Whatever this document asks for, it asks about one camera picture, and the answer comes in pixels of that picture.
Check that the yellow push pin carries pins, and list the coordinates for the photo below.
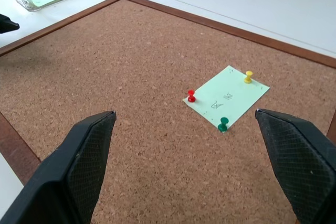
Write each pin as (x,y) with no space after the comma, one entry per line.
(248,77)

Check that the red push pin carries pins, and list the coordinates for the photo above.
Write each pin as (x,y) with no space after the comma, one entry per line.
(191,96)

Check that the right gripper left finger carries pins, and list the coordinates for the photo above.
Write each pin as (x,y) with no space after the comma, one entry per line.
(55,182)

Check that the light green paper note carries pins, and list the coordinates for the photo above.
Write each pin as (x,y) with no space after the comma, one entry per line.
(233,95)

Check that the cork board with wooden frame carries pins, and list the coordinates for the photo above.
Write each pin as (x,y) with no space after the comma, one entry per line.
(118,72)

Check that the green push pin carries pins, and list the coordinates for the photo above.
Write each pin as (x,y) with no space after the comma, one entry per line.
(223,125)

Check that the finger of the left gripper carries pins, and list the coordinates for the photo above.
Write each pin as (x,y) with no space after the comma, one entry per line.
(6,24)

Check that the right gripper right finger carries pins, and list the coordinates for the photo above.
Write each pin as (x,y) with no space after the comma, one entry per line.
(302,161)

